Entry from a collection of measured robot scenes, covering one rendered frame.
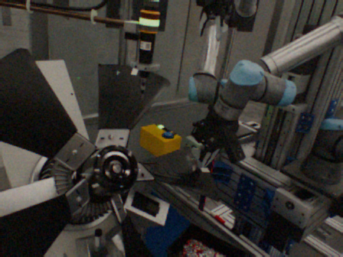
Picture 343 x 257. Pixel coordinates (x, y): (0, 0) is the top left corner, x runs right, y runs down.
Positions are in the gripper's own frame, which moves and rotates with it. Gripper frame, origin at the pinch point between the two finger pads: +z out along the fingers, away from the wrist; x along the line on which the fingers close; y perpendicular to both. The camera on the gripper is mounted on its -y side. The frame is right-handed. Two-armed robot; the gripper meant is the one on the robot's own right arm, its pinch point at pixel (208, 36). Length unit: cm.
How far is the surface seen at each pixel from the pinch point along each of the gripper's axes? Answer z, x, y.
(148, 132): 41.3, 7.2, -19.5
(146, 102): 15.3, -18.5, -43.4
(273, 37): 54, 288, 559
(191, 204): 62, -20, -16
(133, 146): 72, 46, 3
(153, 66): 2, -28, -51
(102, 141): 25, -19, -57
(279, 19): 15, 286, 558
